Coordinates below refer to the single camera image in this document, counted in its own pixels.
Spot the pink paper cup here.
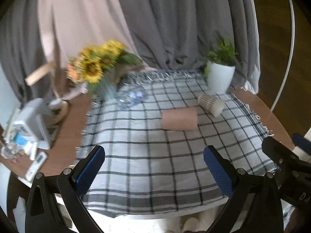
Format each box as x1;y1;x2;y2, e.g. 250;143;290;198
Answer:
162;107;198;131

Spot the patterned white paper cup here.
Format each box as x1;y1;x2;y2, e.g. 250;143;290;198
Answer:
198;94;225;117

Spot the clear plastic cup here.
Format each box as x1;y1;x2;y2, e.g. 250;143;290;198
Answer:
116;87;148;110

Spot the white remote control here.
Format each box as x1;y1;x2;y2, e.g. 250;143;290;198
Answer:
25;151;48;182

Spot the white small appliance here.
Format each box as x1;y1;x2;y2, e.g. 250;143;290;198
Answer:
13;98;59;150

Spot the wooden lamp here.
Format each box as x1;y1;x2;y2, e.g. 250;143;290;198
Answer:
25;61;70;125

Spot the checkered grey tablecloth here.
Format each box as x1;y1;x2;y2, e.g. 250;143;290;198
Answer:
77;72;276;217

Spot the white hoop tube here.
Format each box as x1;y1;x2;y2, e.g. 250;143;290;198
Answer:
270;0;296;112

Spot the blue ribbed vase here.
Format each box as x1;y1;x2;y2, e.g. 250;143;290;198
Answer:
95;75;118;101

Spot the white plant pot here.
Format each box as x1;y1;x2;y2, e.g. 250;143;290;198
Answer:
206;61;236;94

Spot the green pothos plant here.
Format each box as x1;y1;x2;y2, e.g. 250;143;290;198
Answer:
206;37;238;67

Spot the sunflower bouquet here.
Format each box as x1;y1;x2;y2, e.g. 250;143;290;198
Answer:
66;40;142;94

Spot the pink beige curtain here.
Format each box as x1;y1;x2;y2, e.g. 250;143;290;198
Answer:
37;0;151;101

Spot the grey curtain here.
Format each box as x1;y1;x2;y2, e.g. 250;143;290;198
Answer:
1;0;260;104

